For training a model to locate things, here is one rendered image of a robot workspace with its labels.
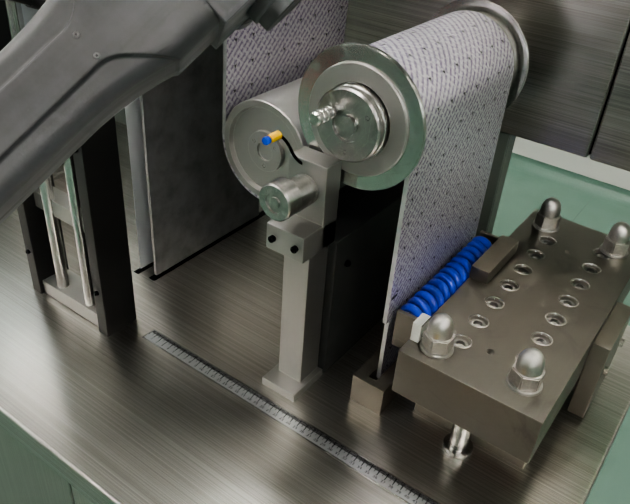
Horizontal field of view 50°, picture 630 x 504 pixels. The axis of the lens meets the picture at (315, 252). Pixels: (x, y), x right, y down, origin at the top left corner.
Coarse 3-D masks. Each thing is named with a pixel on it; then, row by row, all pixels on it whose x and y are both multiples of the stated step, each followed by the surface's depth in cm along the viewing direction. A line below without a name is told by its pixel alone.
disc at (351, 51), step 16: (336, 48) 65; (352, 48) 64; (368, 48) 62; (320, 64) 66; (368, 64) 63; (384, 64) 62; (304, 80) 68; (400, 80) 62; (304, 96) 69; (416, 96) 62; (304, 112) 70; (416, 112) 62; (304, 128) 71; (416, 128) 63; (416, 144) 64; (400, 160) 66; (416, 160) 65; (352, 176) 70; (368, 176) 69; (384, 176) 68; (400, 176) 66
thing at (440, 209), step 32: (448, 160) 73; (480, 160) 82; (416, 192) 69; (448, 192) 77; (480, 192) 87; (416, 224) 73; (448, 224) 82; (416, 256) 77; (448, 256) 86; (416, 288) 81; (384, 320) 77
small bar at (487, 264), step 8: (504, 240) 88; (512, 240) 88; (496, 248) 86; (504, 248) 87; (512, 248) 87; (488, 256) 85; (496, 256) 85; (504, 256) 85; (480, 264) 83; (488, 264) 83; (496, 264) 83; (504, 264) 86; (472, 272) 83; (480, 272) 83; (488, 272) 82; (496, 272) 85; (480, 280) 83; (488, 280) 83
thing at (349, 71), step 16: (336, 64) 65; (352, 64) 64; (320, 80) 67; (336, 80) 66; (352, 80) 65; (368, 80) 64; (384, 80) 62; (320, 96) 68; (384, 96) 63; (400, 96) 62; (400, 112) 63; (400, 128) 64; (320, 144) 70; (400, 144) 64; (368, 160) 68; (384, 160) 66
